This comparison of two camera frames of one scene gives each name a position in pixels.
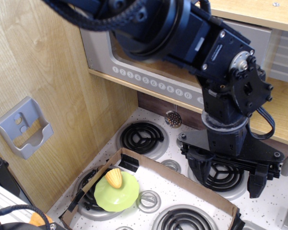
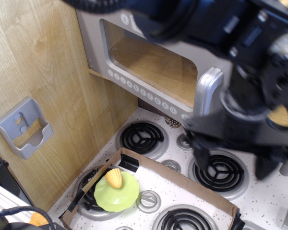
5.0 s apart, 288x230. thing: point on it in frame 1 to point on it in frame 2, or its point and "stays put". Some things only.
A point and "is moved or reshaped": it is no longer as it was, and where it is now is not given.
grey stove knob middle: (173, 164) stays put
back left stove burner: (145, 137) stays put
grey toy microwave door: (101, 52) is moved or reshaped
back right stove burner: (226, 180) stays put
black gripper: (236, 147) to (239, 130)
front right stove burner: (185, 217) stays put
